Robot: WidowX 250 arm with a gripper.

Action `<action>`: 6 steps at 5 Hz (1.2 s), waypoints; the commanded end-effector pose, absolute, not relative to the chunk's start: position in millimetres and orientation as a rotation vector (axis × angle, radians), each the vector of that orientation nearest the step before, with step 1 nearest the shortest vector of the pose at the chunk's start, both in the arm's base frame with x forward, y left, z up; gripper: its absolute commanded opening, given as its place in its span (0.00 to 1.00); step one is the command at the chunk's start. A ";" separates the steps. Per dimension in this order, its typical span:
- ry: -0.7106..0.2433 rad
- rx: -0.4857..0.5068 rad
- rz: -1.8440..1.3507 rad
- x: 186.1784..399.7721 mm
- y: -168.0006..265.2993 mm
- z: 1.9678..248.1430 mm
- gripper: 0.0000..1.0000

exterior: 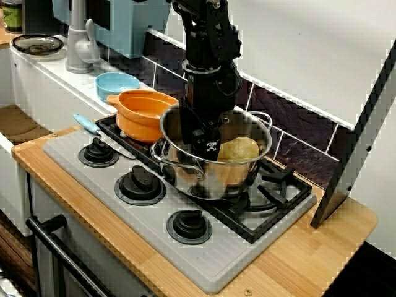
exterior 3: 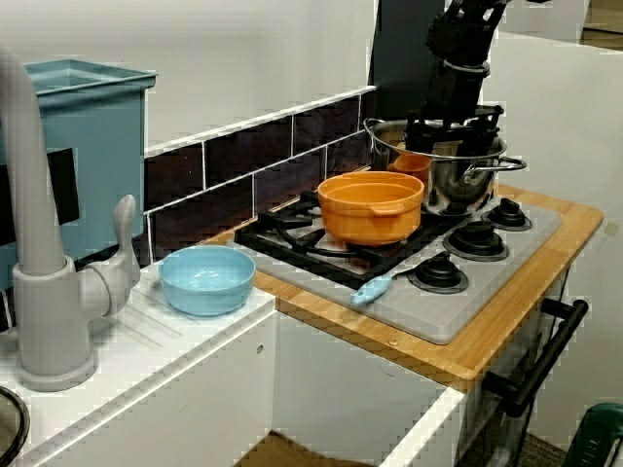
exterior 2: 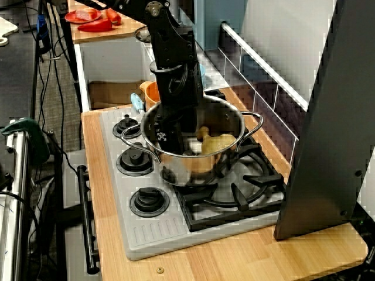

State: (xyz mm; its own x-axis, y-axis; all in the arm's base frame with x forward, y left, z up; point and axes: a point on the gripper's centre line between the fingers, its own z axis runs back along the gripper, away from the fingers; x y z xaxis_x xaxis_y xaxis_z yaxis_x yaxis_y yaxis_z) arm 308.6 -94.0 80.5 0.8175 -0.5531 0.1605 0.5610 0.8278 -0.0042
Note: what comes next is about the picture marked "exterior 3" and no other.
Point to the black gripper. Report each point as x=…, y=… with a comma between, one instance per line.
x=455, y=92

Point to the yellow toy chicken drumstick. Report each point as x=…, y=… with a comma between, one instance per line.
x=401, y=143

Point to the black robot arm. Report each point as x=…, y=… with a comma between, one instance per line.
x=460, y=34

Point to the stainless steel pot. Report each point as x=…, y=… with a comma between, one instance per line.
x=457, y=190

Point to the black stove knob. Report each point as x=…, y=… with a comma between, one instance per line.
x=507, y=215
x=476, y=238
x=438, y=275

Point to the black slanted support panel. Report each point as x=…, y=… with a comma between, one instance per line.
x=394, y=48

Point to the orange plastic pot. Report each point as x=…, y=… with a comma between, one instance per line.
x=370, y=219

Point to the grey toy cooktop plate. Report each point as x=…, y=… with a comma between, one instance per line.
x=414, y=316

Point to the black burner grate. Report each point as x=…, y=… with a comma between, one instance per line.
x=292, y=243

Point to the white toy oven door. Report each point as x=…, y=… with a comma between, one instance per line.
x=540, y=331

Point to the wooden countertop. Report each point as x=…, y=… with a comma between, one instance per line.
x=487, y=350

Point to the dark tile backsplash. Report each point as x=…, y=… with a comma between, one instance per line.
x=219, y=170

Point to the light blue bowl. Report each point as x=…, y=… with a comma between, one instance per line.
x=207, y=287

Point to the green clamp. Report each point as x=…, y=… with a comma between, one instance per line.
x=596, y=438

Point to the teal blue box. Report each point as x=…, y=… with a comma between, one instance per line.
x=107, y=146

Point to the brown cardboard sheet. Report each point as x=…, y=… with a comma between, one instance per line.
x=292, y=450

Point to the white sink unit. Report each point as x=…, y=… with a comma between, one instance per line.
x=146, y=389

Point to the grey toy faucet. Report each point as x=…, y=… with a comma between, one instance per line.
x=48, y=301

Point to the dark glass lid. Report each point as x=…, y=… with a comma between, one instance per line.
x=14, y=423

